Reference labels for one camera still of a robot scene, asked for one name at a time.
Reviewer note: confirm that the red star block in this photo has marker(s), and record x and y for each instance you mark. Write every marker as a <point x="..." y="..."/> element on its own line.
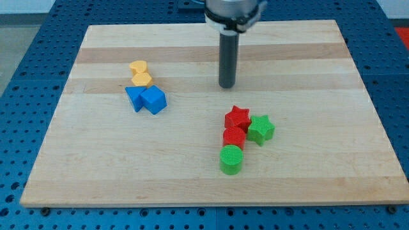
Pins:
<point x="238" y="117"/>

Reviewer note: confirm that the yellow heart block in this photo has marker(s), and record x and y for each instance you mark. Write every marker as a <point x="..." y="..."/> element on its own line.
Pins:
<point x="138" y="66"/>

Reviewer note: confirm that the light wooden board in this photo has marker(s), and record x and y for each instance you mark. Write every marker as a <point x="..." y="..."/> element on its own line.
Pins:
<point x="329" y="146"/>

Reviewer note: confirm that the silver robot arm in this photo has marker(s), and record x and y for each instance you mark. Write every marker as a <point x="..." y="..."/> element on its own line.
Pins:
<point x="231" y="18"/>

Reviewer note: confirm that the red cylinder block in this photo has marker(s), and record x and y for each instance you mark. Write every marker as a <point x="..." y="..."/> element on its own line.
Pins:
<point x="234" y="136"/>

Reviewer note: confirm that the blue cube block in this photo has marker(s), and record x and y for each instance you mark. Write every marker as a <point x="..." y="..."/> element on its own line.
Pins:
<point x="154" y="99"/>

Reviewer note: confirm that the blue triangle block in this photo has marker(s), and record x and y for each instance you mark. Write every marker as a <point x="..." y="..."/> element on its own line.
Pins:
<point x="134" y="96"/>

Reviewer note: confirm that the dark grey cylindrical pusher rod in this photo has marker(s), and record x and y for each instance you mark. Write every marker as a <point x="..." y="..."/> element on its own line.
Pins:
<point x="228" y="55"/>

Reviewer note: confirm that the green cylinder block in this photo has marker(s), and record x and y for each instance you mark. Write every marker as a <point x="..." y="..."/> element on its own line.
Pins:
<point x="231" y="158"/>

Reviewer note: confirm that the white tool mount ring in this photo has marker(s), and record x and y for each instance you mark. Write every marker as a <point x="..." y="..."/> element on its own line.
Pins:
<point x="233" y="17"/>

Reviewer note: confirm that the green star block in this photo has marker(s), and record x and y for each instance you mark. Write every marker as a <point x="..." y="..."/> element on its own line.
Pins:
<point x="261" y="129"/>

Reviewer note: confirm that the yellow hexagon block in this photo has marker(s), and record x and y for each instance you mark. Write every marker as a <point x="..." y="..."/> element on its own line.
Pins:
<point x="142" y="80"/>

